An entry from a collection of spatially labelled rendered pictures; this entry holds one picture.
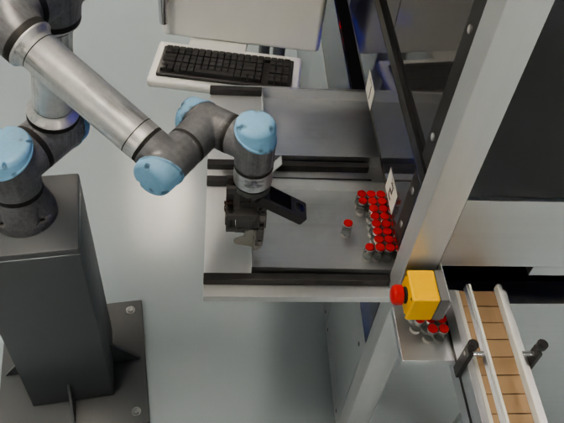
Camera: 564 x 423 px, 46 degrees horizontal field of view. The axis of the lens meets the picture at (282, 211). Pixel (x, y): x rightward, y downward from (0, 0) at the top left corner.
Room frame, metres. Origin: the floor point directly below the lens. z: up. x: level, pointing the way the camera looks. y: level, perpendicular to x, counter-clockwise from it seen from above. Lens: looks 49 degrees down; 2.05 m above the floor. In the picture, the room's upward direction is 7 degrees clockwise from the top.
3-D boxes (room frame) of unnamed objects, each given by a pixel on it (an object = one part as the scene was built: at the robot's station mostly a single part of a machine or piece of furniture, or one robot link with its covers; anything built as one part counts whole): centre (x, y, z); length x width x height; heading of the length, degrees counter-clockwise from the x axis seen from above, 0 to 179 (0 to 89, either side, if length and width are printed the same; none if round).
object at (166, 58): (1.62, 0.22, 0.82); 0.40 x 0.14 x 0.02; 91
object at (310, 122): (1.32, -0.09, 0.90); 0.34 x 0.26 x 0.04; 98
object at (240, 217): (0.88, 0.07, 1.06); 0.09 x 0.08 x 0.12; 98
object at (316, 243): (0.98, -0.10, 0.90); 0.34 x 0.26 x 0.04; 98
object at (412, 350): (0.74, -0.34, 0.87); 0.14 x 0.13 x 0.02; 98
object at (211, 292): (1.14, -0.05, 0.87); 0.70 x 0.48 x 0.02; 8
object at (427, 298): (0.75, -0.29, 1.00); 0.08 x 0.07 x 0.07; 98
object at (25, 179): (1.00, 0.61, 0.96); 0.13 x 0.12 x 0.14; 155
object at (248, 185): (0.88, 0.06, 1.14); 0.08 x 0.08 x 0.05
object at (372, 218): (0.99, -0.21, 0.90); 0.18 x 0.02 x 0.05; 8
